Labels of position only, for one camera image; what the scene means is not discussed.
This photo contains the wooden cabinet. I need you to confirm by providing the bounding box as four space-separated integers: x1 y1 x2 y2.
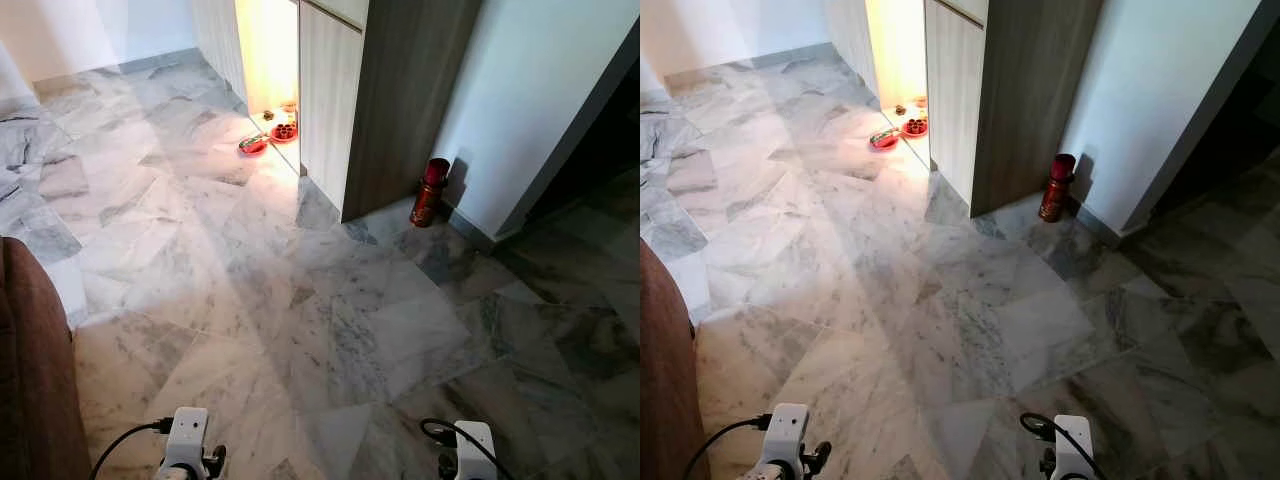
190 0 487 224
825 0 1107 219

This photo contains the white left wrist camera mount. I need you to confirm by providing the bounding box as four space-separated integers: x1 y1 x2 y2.
757 402 810 479
160 406 211 477

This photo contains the grey door frame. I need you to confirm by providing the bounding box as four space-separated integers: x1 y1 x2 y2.
1118 0 1280 237
490 20 641 247

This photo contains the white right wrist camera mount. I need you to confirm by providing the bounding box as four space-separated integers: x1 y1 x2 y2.
454 420 499 480
1049 414 1097 480

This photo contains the brown fabric sofa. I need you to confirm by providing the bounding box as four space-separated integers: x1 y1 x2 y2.
0 237 92 480
640 240 712 480

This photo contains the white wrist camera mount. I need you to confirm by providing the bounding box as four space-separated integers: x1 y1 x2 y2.
454 420 499 480
757 402 810 479
1049 414 1097 480
160 406 211 477

